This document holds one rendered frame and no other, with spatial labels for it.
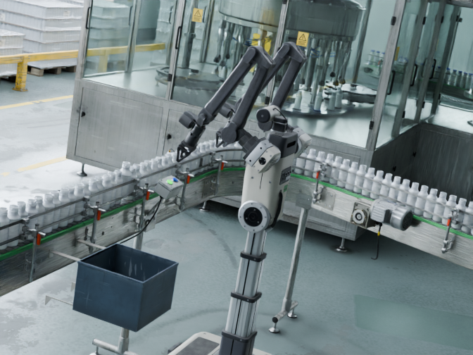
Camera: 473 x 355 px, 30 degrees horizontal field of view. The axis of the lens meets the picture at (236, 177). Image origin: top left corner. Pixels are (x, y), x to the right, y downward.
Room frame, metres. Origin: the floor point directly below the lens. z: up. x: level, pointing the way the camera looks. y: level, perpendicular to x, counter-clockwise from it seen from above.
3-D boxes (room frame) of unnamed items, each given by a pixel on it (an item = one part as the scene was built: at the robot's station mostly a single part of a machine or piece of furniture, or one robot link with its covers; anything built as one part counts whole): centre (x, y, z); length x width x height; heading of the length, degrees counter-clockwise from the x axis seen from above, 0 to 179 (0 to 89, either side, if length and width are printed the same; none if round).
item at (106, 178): (3.97, 0.60, 1.08); 0.06 x 0.06 x 0.17
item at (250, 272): (4.11, -0.15, 0.66); 0.11 x 0.11 x 0.40; 69
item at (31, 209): (3.43, 0.81, 1.08); 0.06 x 0.06 x 0.17
